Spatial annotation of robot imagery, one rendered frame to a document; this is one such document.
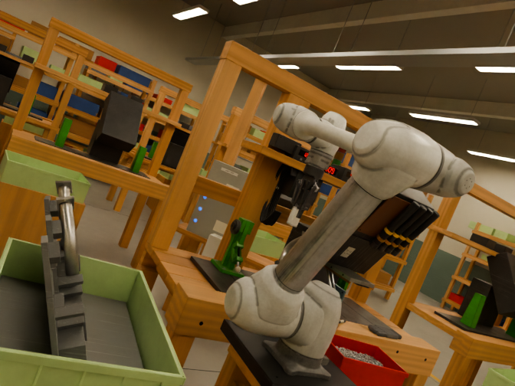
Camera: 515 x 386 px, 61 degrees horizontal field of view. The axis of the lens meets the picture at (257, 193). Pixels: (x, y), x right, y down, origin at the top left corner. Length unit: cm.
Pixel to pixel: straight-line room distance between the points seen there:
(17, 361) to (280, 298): 67
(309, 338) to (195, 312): 48
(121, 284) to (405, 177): 97
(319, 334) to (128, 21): 1100
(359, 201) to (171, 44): 1127
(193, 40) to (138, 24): 147
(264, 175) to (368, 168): 129
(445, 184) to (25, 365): 98
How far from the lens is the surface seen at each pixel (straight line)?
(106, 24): 1186
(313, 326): 142
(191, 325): 173
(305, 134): 152
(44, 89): 859
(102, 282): 155
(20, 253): 151
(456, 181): 116
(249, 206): 232
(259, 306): 129
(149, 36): 1207
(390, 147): 104
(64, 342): 111
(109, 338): 133
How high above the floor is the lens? 144
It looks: 3 degrees down
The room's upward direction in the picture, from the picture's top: 22 degrees clockwise
